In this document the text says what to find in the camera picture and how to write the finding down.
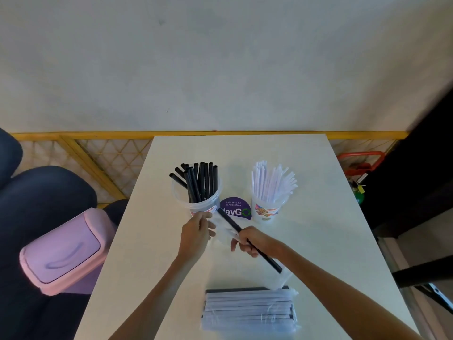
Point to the person's right hand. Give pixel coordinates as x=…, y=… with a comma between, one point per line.
x=260, y=240

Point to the person's left hand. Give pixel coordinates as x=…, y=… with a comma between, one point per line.
x=193, y=237

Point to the person's right thumb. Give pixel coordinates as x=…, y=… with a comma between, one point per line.
x=235, y=244

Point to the person's left fingers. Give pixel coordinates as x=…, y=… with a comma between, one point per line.
x=207, y=223

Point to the clear plastic straw wrapper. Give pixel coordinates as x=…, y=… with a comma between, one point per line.
x=224, y=228

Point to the single black drinking straw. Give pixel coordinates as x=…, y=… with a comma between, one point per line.
x=269, y=260

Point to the person's right forearm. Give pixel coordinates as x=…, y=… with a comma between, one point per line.
x=336, y=290

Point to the person's left forearm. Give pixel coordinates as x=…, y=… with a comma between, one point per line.
x=155, y=297

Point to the clear plastic cup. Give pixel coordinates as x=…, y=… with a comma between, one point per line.
x=212, y=203

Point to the round purple sticker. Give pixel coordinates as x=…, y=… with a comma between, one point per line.
x=235, y=208

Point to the bunch of unwrapped black straws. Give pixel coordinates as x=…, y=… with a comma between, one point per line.
x=200, y=180

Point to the printed white cup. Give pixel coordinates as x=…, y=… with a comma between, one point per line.
x=265, y=210

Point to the pile of wrapped black straws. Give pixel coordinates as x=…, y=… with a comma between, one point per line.
x=247, y=309

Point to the bunch of white straws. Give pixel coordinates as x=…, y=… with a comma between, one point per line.
x=270, y=180

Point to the yellow lattice fence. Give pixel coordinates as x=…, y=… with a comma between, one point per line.
x=106, y=155

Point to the green bottle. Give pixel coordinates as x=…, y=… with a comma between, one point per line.
x=358, y=194

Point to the pink swing-lid trash bin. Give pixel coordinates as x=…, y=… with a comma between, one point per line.
x=63, y=251

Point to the dark blue sofa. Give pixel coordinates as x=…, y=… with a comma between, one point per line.
x=32, y=194

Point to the black metal bar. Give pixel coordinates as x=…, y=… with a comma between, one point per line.
x=424, y=272

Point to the black cabinet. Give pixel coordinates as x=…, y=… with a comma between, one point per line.
x=414, y=166

